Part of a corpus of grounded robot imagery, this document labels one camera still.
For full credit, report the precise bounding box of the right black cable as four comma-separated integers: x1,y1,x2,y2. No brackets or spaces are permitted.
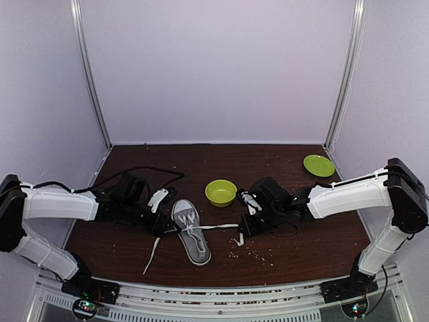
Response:
365,167,429,316

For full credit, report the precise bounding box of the green plastic bowl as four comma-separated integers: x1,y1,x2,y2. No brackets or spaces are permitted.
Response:
204,179,237,207

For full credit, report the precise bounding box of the green plastic plate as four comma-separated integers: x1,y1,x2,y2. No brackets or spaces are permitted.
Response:
303,154,335,178

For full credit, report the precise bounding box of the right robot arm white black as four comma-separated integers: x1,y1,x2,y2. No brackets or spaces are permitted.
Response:
237,158,428,297

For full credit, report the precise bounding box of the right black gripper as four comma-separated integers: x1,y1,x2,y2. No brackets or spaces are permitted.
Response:
238,206,285,239

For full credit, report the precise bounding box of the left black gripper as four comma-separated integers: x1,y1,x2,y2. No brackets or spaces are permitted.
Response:
121,199,182,239

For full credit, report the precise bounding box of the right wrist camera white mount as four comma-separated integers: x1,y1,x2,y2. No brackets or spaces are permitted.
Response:
236,189,262,215

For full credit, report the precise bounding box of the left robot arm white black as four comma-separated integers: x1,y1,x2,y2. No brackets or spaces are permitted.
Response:
1,172,181,298

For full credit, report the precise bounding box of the grey canvas sneaker red sole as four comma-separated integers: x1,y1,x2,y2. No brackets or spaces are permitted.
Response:
171,199,211,266

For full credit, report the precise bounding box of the black cable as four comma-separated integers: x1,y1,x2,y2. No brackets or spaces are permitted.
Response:
16,166,186,199
365,167,429,316

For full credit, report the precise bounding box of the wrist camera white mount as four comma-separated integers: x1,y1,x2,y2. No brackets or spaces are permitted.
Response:
147,186,177,213
236,189,262,215

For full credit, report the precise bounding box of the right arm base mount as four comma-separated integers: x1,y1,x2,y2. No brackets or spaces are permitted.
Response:
320,272,378,303

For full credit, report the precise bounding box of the aluminium frame post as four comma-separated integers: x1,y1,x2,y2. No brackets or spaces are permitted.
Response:
70,0,113,150
324,0,367,153

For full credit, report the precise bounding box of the left black cable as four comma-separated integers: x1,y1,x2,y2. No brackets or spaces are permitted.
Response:
16,166,186,199

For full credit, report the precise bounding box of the left aluminium frame post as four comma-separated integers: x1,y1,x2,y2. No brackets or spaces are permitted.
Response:
70,0,113,150

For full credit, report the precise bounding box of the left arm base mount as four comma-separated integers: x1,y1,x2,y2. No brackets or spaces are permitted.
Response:
60,262,120,305

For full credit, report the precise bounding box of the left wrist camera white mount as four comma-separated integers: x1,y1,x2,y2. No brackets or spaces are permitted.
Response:
147,186,177,213

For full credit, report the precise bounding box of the white shoelace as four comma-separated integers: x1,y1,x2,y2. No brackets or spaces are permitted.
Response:
143,211,245,275

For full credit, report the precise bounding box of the front aluminium rail base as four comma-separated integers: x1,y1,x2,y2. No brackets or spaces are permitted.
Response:
26,261,416,322

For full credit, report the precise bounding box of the right aluminium frame post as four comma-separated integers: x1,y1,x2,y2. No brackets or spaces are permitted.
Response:
324,0,367,153

